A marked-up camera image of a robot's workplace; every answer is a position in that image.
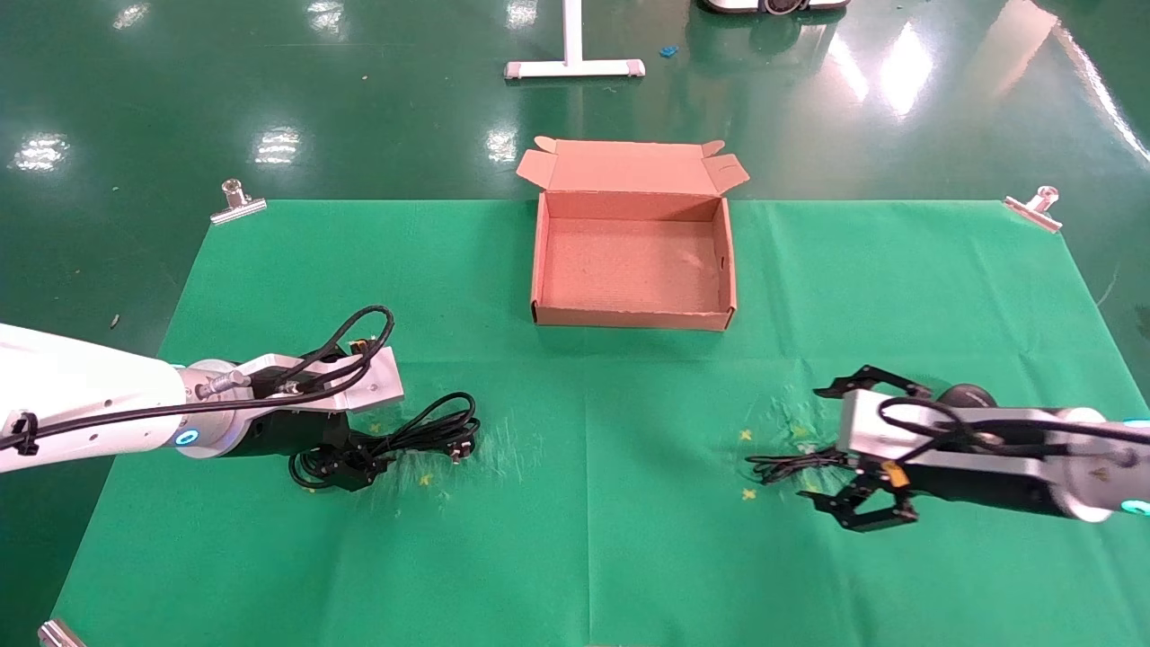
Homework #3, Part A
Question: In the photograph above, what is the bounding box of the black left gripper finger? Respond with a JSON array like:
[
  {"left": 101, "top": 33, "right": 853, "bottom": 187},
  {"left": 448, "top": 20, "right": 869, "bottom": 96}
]
[
  {"left": 345, "top": 431, "right": 397, "bottom": 469},
  {"left": 309, "top": 456, "right": 375, "bottom": 493}
]

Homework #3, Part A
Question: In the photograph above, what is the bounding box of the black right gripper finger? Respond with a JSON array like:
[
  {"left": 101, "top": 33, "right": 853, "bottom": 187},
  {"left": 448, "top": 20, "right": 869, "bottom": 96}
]
[
  {"left": 812, "top": 363, "right": 932, "bottom": 401},
  {"left": 803, "top": 470, "right": 920, "bottom": 534}
]

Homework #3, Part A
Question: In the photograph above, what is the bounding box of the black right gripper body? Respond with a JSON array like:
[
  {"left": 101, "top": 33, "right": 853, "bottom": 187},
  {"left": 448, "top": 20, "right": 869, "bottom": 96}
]
[{"left": 898, "top": 469, "right": 1072, "bottom": 521}]

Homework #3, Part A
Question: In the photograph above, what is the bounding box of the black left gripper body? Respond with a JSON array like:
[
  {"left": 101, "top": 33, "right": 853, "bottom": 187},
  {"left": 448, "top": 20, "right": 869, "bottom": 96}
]
[{"left": 220, "top": 411, "right": 360, "bottom": 461}]

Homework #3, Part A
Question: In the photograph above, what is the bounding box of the black data cable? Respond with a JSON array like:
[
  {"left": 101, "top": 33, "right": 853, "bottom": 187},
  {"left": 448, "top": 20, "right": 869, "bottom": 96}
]
[{"left": 287, "top": 392, "right": 482, "bottom": 494}]

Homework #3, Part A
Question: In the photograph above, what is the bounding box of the open brown cardboard box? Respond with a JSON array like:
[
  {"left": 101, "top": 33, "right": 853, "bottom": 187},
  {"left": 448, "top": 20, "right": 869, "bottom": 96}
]
[{"left": 516, "top": 137, "right": 751, "bottom": 332}]

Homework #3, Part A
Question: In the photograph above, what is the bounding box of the green table cloth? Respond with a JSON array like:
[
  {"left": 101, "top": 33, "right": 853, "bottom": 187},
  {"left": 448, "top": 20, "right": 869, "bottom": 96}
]
[{"left": 49, "top": 199, "right": 1150, "bottom": 647}]

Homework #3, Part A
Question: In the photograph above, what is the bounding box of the silver metal binder clip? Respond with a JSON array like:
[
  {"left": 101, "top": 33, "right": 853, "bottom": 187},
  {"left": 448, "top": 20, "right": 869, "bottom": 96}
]
[
  {"left": 1002, "top": 185, "right": 1064, "bottom": 234},
  {"left": 210, "top": 179, "right": 269, "bottom": 226},
  {"left": 37, "top": 617, "right": 87, "bottom": 647}
]

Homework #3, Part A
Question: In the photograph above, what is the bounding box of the black and white machine base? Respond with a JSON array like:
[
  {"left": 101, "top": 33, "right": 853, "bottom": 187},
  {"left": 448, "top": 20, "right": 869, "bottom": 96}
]
[{"left": 698, "top": 0, "right": 851, "bottom": 18}]

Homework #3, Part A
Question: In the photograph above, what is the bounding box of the white T-shaped stand base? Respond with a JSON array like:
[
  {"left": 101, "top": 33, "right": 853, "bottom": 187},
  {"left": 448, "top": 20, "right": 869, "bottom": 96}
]
[{"left": 503, "top": 0, "right": 647, "bottom": 82}]

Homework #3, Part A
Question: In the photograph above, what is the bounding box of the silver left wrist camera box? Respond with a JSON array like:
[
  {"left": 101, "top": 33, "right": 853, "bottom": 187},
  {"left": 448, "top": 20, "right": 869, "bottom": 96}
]
[{"left": 235, "top": 345, "right": 406, "bottom": 421}]

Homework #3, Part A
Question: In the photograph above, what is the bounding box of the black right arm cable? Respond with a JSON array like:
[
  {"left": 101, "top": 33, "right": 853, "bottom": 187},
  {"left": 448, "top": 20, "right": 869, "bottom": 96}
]
[{"left": 878, "top": 395, "right": 1150, "bottom": 465}]

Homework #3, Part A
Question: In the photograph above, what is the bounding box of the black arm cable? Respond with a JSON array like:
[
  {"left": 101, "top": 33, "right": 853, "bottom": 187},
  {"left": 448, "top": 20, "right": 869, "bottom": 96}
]
[
  {"left": 0, "top": 305, "right": 397, "bottom": 453},
  {"left": 878, "top": 395, "right": 1150, "bottom": 465}
]

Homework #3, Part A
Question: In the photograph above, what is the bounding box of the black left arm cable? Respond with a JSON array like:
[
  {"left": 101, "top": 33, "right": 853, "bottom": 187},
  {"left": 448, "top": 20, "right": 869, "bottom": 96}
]
[{"left": 0, "top": 305, "right": 397, "bottom": 453}]

